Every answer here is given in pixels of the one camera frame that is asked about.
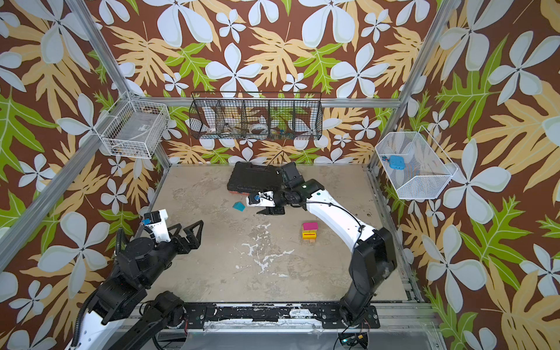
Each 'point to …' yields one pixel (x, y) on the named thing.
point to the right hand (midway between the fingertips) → (257, 200)
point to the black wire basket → (256, 115)
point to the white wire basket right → (427, 168)
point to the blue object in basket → (397, 162)
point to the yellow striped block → (309, 235)
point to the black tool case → (246, 177)
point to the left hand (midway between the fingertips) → (191, 222)
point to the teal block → (239, 205)
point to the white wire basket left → (134, 128)
